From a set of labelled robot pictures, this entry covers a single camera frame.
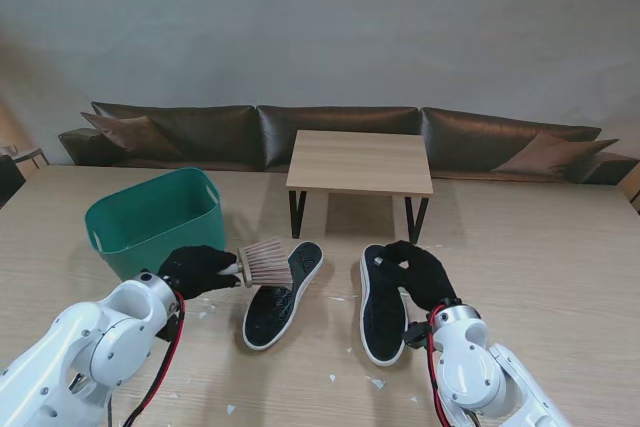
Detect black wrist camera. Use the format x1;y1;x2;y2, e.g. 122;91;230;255
154;314;184;343
402;320;432;349

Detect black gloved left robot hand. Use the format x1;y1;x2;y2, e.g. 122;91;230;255
157;245;241;301

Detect red black right arm cable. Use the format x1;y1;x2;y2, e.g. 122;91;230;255
425;306;451;427

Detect red black left arm cable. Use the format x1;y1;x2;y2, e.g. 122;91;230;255
122;296;187;427

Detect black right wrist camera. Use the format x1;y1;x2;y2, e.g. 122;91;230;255
402;320;432;349

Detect dark brown leather sofa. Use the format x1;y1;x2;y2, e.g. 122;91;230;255
57;100;640;186

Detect small wooden black-legged table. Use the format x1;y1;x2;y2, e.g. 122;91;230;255
286;129;435;246

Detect brown bristle shoe brush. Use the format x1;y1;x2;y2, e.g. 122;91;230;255
217;236;294;291

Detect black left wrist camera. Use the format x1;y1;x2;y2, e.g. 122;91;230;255
154;314;184;343

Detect yellow canvas sneaker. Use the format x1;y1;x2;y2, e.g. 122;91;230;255
358;243;408;368
242;240;325;352

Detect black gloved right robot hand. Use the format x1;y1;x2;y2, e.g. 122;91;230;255
373;240;459;313

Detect red black arm cable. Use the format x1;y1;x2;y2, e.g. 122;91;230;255
122;296;187;427
425;306;451;427

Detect small background side table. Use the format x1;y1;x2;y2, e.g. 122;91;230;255
0;145;51;171

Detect light wooden furniture piece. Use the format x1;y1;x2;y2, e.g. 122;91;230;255
617;166;640;213

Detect green plastic basket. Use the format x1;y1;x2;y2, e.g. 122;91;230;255
83;167;226;283

